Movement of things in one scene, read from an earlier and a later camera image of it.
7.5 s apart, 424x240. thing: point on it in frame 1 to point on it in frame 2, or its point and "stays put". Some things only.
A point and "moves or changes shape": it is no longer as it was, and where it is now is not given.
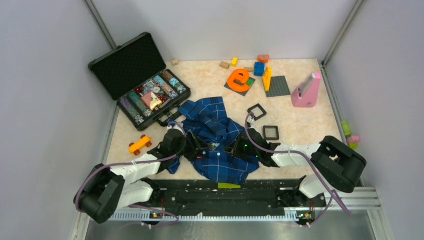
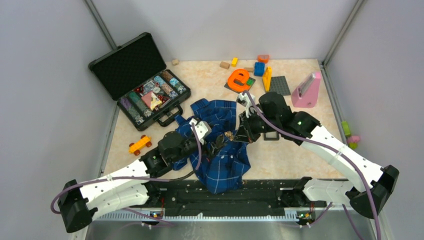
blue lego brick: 259,69 stays put
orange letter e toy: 237,80 stays put
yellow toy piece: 266,78 stays put
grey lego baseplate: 278,87 stays put
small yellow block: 234,61 stays put
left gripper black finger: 201,154 to 219,143
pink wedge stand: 305,95 stays put
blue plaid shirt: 207,117 moves or changes shape
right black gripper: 234,148 to 246,135
